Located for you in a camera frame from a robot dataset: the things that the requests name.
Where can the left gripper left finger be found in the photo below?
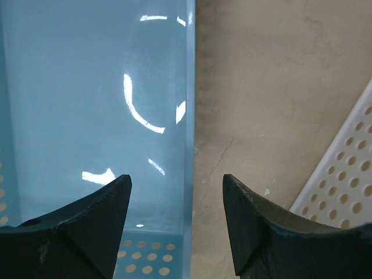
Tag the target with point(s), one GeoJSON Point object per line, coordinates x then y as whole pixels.
{"type": "Point", "coordinates": [79, 240]}

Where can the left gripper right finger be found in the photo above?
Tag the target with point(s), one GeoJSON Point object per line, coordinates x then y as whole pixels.
{"type": "Point", "coordinates": [268, 241]}

